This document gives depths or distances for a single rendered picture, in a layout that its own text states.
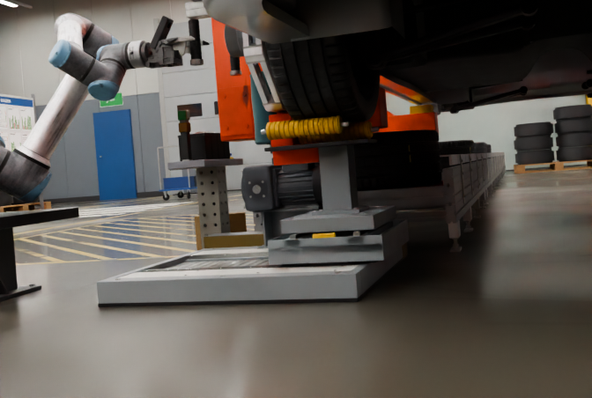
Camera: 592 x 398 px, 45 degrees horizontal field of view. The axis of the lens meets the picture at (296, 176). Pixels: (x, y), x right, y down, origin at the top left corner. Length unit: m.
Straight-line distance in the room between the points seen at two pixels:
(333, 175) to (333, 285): 0.47
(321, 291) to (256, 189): 0.79
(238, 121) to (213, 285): 1.01
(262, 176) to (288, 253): 0.58
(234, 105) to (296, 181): 0.48
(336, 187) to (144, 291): 0.69
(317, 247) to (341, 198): 0.24
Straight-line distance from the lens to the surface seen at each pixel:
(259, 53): 2.22
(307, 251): 2.19
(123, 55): 2.48
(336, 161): 2.35
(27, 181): 2.92
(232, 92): 2.99
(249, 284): 2.10
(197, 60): 2.38
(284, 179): 2.72
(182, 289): 2.19
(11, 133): 12.00
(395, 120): 4.76
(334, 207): 2.36
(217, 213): 3.17
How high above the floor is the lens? 0.38
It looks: 1 degrees down
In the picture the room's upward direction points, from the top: 4 degrees counter-clockwise
